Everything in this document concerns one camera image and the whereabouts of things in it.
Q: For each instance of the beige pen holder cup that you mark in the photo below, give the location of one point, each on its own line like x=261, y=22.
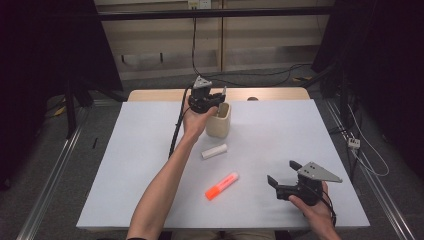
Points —
x=218, y=128

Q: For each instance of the yellow floor tape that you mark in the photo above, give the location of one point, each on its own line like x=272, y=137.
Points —
x=301, y=79
x=60, y=111

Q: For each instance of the aluminium floor rail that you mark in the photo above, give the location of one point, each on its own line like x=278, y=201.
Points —
x=376, y=186
x=50, y=186

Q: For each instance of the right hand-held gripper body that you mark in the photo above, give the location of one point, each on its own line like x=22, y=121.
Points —
x=315, y=175

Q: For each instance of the white cylindrical stick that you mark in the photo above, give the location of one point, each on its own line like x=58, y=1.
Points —
x=214, y=151

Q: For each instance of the black metal stand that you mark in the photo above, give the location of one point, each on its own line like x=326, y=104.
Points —
x=343, y=96
x=70, y=110

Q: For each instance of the person's left hand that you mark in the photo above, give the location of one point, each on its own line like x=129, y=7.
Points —
x=195, y=125

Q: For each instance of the orange highlighter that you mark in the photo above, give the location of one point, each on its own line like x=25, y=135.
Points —
x=220, y=186

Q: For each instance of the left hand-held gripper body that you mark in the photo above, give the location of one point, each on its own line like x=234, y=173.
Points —
x=200, y=100

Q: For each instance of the white wall socket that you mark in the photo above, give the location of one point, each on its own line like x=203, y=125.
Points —
x=200, y=4

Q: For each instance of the wooden table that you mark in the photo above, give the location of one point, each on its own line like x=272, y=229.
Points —
x=266, y=94

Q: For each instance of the white power strip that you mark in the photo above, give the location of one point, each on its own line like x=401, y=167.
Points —
x=354, y=143

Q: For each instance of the black curtain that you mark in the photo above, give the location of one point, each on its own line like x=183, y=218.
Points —
x=40, y=66
x=393, y=66

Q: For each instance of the person's right hand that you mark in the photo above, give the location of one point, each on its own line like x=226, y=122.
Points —
x=316, y=215

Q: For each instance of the black horizontal bar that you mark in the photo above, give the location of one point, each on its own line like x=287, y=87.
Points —
x=233, y=12

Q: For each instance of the small black floor object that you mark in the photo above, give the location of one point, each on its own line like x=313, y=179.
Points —
x=95, y=143

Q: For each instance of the light grey table mat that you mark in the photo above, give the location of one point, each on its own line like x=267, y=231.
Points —
x=266, y=140

